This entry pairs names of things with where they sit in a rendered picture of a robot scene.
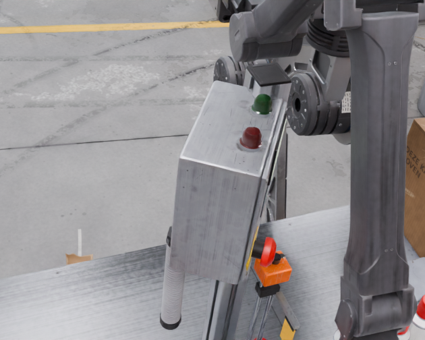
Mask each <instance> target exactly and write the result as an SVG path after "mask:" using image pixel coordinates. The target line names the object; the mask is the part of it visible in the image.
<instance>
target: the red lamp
mask: <svg viewBox="0 0 425 340"><path fill-rule="evenodd" d="M261 138H262V134H261V132H260V130H259V129H258V128H257V127H253V126H250V127H247V128H246V129H245V130H244V131H243V134H242V137H241V138H240V139H239V147H240V148H241V149H242V150H244V151H246V152H258V151H259V150H260V149H261V148H262V140H261Z"/></svg>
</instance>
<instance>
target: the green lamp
mask: <svg viewBox="0 0 425 340"><path fill-rule="evenodd" d="M272 103H273V102H272V100H271V98H270V96H269V95H267V94H259V95H258V96H257V97H256V98H255V99H254V104H253V105H252V107H251V113H252V114H253V115H254V116H256V117H260V118H267V117H270V116H271V114H272V111H273V109H272Z"/></svg>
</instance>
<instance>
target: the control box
mask: <svg viewBox="0 0 425 340"><path fill-rule="evenodd" d="M252 92H253V88H252V89H248V88H247V87H244V86H239V85H235V84H230V83H226V82H221V81H214V82H213V84H212V86H211V89H210V91H209V93H208V95H207V97H206V100H205V102H204V104H203V106H202V108H201V110H200V112H199V114H198V116H197V119H196V121H195V123H194V125H193V127H192V130H191V132H190V134H189V136H188V139H187V140H186V143H185V144H184V146H183V149H182V151H181V153H180V155H179V158H178V164H177V179H176V187H175V202H174V209H173V224H172V232H171V247H170V255H169V267H171V268H174V269H176V270H179V271H184V272H187V273H192V274H195V275H199V276H202V277H207V278H210V279H214V280H218V281H222V282H225V283H230V284H233V285H237V284H238V283H239V280H240V281H244V280H245V277H246V275H247V274H248V272H247V270H248V267H249V265H250V260H251V255H252V249H253V246H254V242H255V240H256V235H257V232H258V227H259V224H260V220H261V218H260V214H261V210H262V205H263V202H264V196H265V193H266V189H267V183H268V178H269V175H270V171H271V165H272V162H273V157H274V153H275V149H276V145H277V141H278V138H279V134H280V131H281V126H282V123H283V119H284V116H285V113H286V112H287V102H283V99H282V98H277V97H276V94H271V95H270V98H271V100H272V102H273V103H272V109H273V111H272V114H271V116H270V117H267V118H260V117H256V116H254V115H253V114H252V113H251V107H252V105H253V104H254V99H255V97H254V96H253V94H252ZM250 126H253V127H256V128H258V129H259V130H260V132H261V134H262V138H261V140H262V148H261V149H260V150H259V151H258V152H246V151H244V150H242V149H241V148H240V147H239V139H240V138H241V137H242V134H243V131H244V130H245V129H246V128H248V127H250Z"/></svg>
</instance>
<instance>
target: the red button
mask: <svg viewBox="0 0 425 340"><path fill-rule="evenodd" d="M276 249H277V244H276V242H275V240H274V239H273V238H271V237H266V240H265V243H264V242H260V241H256V240H255V242H254V246H253V249H252V255H251V257H253V258H257V259H260V266H263V267H267V266H269V265H270V264H272V262H273V260H274V258H275V253H276Z"/></svg>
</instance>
